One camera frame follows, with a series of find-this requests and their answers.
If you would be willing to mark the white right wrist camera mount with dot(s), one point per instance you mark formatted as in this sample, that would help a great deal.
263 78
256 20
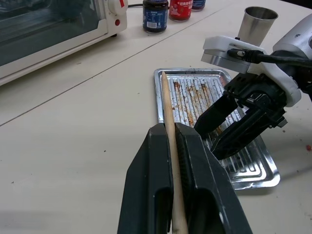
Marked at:
219 44

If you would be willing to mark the white toaster oven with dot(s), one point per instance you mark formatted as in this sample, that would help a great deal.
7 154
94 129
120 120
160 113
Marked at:
48 26

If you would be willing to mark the dark jar with blue label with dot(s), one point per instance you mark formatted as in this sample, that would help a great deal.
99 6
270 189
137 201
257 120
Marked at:
155 14

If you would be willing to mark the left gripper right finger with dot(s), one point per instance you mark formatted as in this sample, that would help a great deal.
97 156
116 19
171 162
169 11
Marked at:
207 190

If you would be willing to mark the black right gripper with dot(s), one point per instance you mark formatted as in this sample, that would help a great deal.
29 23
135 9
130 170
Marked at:
258 85

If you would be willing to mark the stainless steel cup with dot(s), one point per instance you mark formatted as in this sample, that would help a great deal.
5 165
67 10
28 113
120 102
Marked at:
256 26

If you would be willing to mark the dark jar with purple label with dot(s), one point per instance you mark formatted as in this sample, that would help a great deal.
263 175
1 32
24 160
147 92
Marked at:
198 4

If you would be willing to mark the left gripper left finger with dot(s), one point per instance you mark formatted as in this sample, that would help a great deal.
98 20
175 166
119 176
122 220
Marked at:
146 185

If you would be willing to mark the wooden skewer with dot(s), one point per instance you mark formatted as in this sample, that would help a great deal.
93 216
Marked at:
168 104

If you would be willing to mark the red sauce jar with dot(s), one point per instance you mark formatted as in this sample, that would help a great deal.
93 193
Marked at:
181 9

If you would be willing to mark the stained metal baking tray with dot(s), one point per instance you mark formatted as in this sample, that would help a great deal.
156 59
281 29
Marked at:
185 97

